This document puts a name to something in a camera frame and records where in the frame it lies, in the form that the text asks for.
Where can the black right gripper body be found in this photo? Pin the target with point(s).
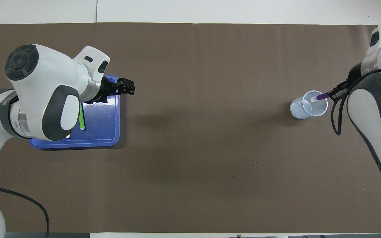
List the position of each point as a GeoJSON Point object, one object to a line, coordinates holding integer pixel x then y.
{"type": "Point", "coordinates": [354, 76]}

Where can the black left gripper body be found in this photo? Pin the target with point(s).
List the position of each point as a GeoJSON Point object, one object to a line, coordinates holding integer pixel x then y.
{"type": "Point", "coordinates": [109, 89]}

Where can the purple marker pen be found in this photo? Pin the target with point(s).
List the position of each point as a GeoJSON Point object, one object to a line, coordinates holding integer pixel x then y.
{"type": "Point", "coordinates": [322, 96]}

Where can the green marker pen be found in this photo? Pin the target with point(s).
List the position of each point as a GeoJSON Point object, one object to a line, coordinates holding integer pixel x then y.
{"type": "Point", "coordinates": [82, 119]}

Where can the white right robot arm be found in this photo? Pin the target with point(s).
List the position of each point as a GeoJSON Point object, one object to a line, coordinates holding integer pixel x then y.
{"type": "Point", "coordinates": [372, 112]}

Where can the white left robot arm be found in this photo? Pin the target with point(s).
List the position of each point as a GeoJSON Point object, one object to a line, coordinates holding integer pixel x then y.
{"type": "Point", "coordinates": [55, 76]}

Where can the blue plastic tray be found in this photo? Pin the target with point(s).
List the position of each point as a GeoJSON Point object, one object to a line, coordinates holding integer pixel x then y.
{"type": "Point", "coordinates": [101, 122]}

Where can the translucent plastic cup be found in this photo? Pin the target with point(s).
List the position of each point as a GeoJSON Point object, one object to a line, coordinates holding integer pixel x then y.
{"type": "Point", "coordinates": [301, 110]}

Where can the brown paper table mat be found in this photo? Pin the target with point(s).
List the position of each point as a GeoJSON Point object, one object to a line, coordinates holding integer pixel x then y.
{"type": "Point", "coordinates": [210, 148]}

